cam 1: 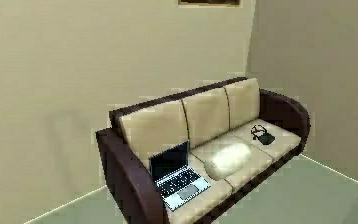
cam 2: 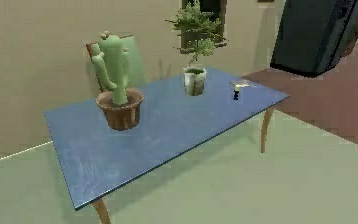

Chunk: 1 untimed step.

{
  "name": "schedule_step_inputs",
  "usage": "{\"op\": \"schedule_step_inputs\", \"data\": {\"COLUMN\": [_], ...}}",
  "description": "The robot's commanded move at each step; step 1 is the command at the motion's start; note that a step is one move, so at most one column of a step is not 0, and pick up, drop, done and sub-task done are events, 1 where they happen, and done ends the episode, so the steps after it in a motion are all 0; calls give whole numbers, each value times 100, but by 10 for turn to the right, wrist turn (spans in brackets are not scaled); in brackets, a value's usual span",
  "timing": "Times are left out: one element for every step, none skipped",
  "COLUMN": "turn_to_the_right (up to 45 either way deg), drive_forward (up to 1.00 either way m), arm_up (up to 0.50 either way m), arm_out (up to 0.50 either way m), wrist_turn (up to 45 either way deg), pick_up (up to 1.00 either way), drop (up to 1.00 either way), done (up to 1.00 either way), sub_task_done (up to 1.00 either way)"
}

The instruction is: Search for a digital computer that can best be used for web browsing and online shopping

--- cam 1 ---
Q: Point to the dark brown cream sofa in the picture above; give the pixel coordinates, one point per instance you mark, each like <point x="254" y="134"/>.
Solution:
<point x="133" y="186"/>

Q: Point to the cream white pillow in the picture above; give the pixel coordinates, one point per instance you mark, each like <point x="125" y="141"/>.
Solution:
<point x="227" y="160"/>

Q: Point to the dark framed wall picture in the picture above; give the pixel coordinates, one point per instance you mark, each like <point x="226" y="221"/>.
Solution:
<point x="209" y="2"/>

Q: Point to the silver open laptop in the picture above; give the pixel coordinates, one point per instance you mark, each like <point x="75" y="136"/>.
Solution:
<point x="173" y="173"/>

